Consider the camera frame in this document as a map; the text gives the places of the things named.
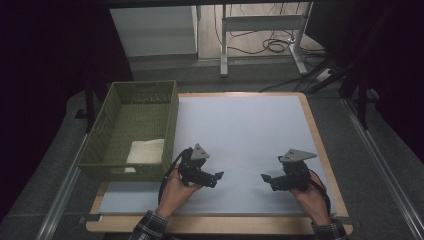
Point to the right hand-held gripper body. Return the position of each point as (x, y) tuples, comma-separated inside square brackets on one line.
[(295, 173)]

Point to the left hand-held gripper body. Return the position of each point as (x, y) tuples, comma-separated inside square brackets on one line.
[(192, 166)]

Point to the cream egg print cloth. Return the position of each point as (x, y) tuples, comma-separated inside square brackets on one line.
[(146, 151)]

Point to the green woven plastic basket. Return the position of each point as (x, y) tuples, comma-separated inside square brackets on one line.
[(140, 91)]

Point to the person's right hand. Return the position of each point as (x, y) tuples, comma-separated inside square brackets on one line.
[(313, 200)]

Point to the person's left hand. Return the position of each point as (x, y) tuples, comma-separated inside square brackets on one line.
[(176, 196)]

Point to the light blue foam mat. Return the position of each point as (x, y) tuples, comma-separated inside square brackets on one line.
[(240, 133)]

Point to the black tape strip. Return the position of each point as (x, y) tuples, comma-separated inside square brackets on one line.
[(345, 220)]

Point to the black metal stand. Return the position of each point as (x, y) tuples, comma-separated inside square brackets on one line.
[(362, 100), (89, 106)]

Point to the white power strip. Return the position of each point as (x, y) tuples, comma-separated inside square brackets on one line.
[(324, 75)]

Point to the white cabinet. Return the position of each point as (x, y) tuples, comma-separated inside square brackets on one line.
[(153, 30)]

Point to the metal floor rail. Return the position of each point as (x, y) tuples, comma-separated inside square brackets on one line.
[(383, 166), (61, 193)]

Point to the white metal desk frame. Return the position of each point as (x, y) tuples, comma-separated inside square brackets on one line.
[(224, 40)]

